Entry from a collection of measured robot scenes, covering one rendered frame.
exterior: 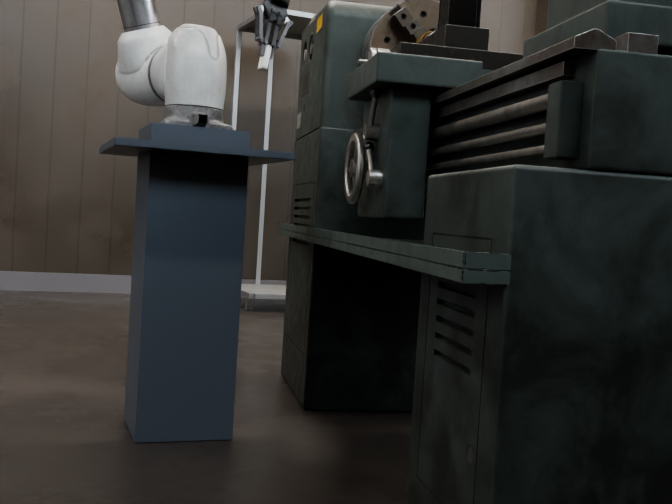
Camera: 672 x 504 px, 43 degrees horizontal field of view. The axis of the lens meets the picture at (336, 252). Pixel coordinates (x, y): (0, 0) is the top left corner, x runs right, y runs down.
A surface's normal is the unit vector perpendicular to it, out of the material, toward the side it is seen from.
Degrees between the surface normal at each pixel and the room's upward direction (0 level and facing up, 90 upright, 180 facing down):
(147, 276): 90
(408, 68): 90
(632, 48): 90
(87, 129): 90
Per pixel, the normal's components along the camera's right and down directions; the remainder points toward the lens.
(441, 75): 0.18, 0.05
